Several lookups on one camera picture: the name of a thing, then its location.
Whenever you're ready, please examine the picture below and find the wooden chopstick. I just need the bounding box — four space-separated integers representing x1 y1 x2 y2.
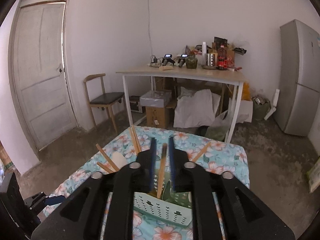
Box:
95 144 120 173
129 125 142 154
157 143 167 199

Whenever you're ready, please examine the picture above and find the white plastic rice paddle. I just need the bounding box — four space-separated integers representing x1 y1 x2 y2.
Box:
111 152 127 169

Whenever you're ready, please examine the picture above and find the wooden chopstick top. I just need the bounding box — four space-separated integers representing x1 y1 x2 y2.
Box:
157 143 167 199

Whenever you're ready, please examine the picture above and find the wooden chopstick bottom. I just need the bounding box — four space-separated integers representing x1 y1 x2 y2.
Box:
129 125 142 154

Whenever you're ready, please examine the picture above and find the floral blue tablecloth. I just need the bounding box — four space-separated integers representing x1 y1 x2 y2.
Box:
51 126 249 239

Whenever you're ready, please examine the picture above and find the green plastic utensil holder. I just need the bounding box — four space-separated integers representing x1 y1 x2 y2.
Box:
133 192 192 227

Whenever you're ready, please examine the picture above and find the green vegetable bag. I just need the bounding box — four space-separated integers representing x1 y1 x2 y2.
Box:
199 111 232 141

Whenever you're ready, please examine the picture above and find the cardboard box under table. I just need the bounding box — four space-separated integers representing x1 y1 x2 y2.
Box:
146 107 175 129

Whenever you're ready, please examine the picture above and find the large white sack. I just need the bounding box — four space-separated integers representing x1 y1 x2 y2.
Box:
173 87 221 128

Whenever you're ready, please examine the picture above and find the grey box on carton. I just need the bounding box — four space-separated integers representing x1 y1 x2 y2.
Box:
139 90 171 108

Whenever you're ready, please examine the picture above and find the yellow plastic bag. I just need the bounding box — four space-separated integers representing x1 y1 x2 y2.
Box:
241 82 251 101

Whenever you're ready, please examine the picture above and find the wooden chair black seat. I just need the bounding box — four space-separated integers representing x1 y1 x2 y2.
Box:
84 73 125 134

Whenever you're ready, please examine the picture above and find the green glass jar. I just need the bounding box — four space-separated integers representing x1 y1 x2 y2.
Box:
185 54 198 69

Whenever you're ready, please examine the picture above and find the steel canister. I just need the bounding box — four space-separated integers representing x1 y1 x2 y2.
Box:
206 53 217 67

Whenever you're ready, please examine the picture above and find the cola bottle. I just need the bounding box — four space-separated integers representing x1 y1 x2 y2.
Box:
217 43 227 70

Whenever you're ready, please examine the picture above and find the white rice bag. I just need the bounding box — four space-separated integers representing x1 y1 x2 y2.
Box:
307 158 320 193

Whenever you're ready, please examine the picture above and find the grey refrigerator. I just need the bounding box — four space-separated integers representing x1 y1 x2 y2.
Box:
273 20 319 137

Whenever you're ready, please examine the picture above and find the white wooden door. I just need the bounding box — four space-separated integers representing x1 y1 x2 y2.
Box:
9 0 77 152

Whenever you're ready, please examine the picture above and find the white frame wooden table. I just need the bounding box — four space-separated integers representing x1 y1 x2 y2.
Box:
117 65 247 143

